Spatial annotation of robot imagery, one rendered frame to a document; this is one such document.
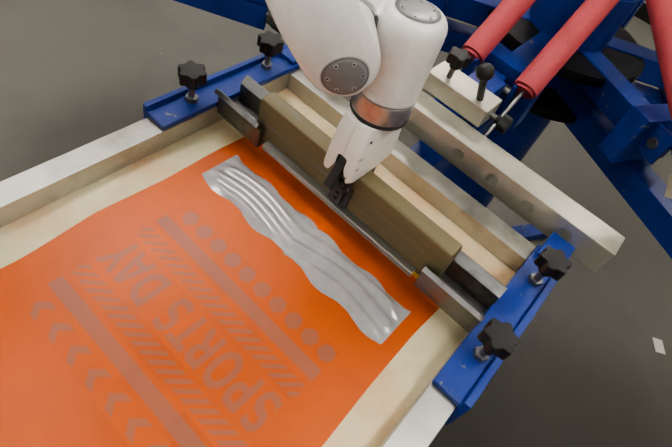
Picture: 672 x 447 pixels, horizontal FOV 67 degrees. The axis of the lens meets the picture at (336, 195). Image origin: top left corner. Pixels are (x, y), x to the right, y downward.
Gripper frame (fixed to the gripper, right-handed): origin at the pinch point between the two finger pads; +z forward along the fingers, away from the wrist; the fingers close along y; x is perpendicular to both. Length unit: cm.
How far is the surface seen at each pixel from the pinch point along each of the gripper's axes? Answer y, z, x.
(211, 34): -105, 101, -151
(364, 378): 16.7, 6.0, 19.2
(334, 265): 8.1, 5.2, 6.1
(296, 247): 10.1, 5.4, 0.5
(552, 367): -83, 102, 61
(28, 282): 38.2, 6.0, -16.6
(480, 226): -13.7, 3.0, 17.0
